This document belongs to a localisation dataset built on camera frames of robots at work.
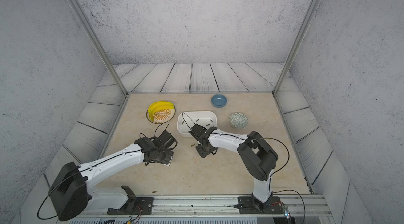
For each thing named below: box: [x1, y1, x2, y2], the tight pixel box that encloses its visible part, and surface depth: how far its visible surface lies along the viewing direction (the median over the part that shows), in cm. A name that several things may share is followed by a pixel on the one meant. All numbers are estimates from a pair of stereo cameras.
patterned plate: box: [146, 105, 176, 125], surface depth 110 cm
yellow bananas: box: [147, 100, 175, 122], surface depth 109 cm
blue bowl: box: [210, 94, 228, 108], surface depth 114 cm
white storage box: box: [176, 110, 218, 138], surface depth 106 cm
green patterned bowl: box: [229, 112, 249, 130], surface depth 104 cm
